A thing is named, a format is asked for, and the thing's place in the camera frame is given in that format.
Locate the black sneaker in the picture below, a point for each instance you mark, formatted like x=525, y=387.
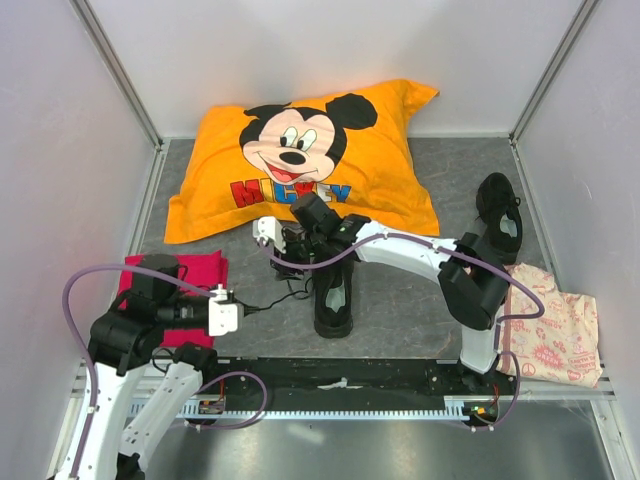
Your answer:
x=331, y=290
x=498, y=208

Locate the cream pink printed garment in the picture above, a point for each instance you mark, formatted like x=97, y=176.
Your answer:
x=561, y=345

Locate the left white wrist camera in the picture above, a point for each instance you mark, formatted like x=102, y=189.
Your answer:
x=225, y=312

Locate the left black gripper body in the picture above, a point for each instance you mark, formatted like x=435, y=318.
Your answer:
x=184, y=312

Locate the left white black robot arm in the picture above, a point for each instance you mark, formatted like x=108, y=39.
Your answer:
x=106, y=443

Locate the grey slotted cable duct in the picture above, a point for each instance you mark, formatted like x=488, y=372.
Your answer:
x=450, y=410

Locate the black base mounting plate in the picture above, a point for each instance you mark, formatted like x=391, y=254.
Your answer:
x=345, y=383

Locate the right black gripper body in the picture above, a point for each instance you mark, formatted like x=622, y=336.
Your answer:
x=302, y=246

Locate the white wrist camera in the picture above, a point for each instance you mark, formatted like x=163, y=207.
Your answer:
x=267, y=230
x=225, y=312

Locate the orange Mickey Mouse pillow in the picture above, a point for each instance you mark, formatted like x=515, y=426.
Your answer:
x=351, y=149

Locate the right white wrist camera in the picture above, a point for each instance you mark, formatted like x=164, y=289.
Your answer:
x=267, y=230

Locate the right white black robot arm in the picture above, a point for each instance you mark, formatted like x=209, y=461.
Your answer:
x=472, y=280

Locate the folded magenta cloth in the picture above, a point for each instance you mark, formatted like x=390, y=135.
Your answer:
x=200, y=265

